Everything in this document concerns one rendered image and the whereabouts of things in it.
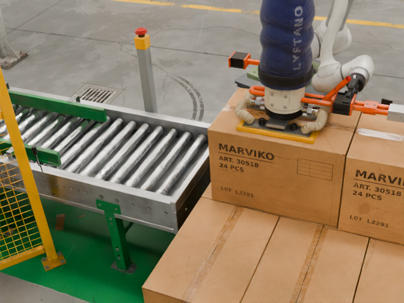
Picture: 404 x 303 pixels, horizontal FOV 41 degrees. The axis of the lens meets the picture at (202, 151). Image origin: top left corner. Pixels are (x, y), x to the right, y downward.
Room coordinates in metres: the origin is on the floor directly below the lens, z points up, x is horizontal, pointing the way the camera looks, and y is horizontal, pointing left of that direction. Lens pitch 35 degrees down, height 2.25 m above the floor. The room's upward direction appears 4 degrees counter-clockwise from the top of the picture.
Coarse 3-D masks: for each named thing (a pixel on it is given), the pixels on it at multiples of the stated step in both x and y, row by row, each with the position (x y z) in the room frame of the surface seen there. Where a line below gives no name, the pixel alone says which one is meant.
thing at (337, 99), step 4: (340, 92) 1.98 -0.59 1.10; (336, 96) 1.96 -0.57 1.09; (340, 96) 1.96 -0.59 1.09; (332, 100) 1.91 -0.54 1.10; (336, 100) 1.93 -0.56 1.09; (340, 100) 1.92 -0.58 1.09; (352, 100) 1.90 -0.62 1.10; (332, 104) 1.91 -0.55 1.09; (336, 104) 1.89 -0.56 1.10; (340, 104) 1.89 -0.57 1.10; (344, 104) 1.88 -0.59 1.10; (348, 104) 1.88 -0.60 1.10; (352, 104) 1.88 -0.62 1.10; (332, 108) 1.91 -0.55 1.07; (336, 108) 1.90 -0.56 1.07; (340, 108) 1.89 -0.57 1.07; (344, 108) 1.89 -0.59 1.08; (348, 108) 1.87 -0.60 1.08; (332, 112) 1.90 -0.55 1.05; (336, 112) 1.89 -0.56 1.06; (340, 112) 1.88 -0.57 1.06; (344, 112) 1.88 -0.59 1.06; (348, 112) 1.87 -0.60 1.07
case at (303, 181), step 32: (224, 128) 2.00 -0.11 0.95; (352, 128) 1.93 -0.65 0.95; (224, 160) 1.97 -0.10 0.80; (256, 160) 1.91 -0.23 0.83; (288, 160) 1.85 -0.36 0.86; (320, 160) 1.79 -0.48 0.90; (224, 192) 1.98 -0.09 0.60; (256, 192) 1.91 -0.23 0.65; (288, 192) 1.84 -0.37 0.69; (320, 192) 1.78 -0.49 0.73
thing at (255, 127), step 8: (256, 120) 2.01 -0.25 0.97; (264, 120) 1.97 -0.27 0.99; (240, 128) 1.97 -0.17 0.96; (248, 128) 1.96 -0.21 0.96; (256, 128) 1.96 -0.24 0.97; (264, 128) 1.94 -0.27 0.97; (272, 128) 1.94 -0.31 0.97; (288, 128) 1.93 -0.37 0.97; (296, 128) 1.91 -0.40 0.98; (272, 136) 1.91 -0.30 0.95; (280, 136) 1.89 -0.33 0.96; (288, 136) 1.88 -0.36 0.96; (296, 136) 1.87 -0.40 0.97; (304, 136) 1.86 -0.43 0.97; (312, 136) 1.86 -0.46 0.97
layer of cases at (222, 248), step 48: (192, 240) 1.74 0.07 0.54; (240, 240) 1.71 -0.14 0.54; (288, 240) 1.69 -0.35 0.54; (336, 240) 1.67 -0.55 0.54; (384, 240) 1.66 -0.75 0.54; (144, 288) 1.49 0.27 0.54; (192, 288) 1.47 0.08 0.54; (240, 288) 1.45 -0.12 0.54; (288, 288) 1.43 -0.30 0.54; (336, 288) 1.42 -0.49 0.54; (384, 288) 1.40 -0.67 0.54
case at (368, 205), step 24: (360, 120) 1.99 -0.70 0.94; (384, 120) 1.98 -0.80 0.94; (360, 144) 1.81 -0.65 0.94; (384, 144) 1.80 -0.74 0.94; (360, 168) 1.71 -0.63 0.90; (384, 168) 1.68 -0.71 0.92; (360, 192) 1.71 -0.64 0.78; (384, 192) 1.67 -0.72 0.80; (360, 216) 1.70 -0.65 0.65; (384, 216) 1.66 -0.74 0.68
